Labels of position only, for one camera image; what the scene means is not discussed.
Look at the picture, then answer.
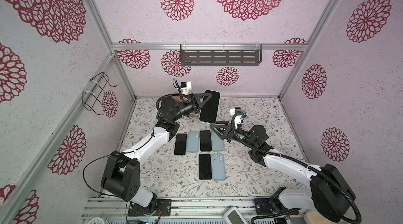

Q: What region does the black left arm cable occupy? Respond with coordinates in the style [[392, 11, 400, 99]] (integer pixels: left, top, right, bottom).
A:
[[82, 78, 193, 197]]

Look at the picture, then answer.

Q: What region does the white tissue box wooden lid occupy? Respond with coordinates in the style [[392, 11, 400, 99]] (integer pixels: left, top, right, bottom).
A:
[[172, 96, 187, 103]]

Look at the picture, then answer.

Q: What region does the white device at bottom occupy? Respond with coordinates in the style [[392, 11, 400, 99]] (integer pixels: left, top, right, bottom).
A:
[[222, 207, 248, 224]]

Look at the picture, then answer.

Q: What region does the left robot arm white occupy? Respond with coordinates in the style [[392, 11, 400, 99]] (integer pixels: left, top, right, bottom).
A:
[[100, 92, 213, 212]]

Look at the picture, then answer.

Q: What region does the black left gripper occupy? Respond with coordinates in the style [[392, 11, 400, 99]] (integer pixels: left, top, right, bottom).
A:
[[173, 93, 212, 122]]

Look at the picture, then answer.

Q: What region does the beige sponge block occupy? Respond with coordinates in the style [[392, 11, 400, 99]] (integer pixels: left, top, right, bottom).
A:
[[303, 210, 337, 224]]

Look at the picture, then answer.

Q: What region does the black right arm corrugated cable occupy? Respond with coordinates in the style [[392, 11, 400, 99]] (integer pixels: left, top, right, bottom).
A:
[[230, 113, 362, 224]]

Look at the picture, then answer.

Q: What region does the white round clock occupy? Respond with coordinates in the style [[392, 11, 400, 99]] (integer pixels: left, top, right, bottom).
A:
[[87, 217, 105, 224]]

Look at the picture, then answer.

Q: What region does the black phone with screen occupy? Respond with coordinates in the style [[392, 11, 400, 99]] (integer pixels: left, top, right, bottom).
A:
[[198, 154, 212, 180]]

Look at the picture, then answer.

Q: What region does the grey wall shelf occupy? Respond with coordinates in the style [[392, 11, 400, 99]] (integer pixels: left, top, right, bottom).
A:
[[179, 45, 262, 67]]

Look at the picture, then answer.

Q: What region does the light blue phone case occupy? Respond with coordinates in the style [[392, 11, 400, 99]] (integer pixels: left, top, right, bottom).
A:
[[211, 132, 225, 152], [186, 131, 199, 153], [211, 153, 226, 181]]

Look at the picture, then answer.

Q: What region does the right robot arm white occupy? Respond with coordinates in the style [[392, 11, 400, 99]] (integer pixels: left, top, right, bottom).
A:
[[210, 121, 362, 224]]

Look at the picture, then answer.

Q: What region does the black wire rack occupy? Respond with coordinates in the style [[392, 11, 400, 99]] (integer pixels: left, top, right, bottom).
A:
[[81, 72, 119, 118]]

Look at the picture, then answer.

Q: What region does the metal base rail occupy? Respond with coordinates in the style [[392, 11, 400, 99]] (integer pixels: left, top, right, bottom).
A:
[[80, 196, 300, 224]]

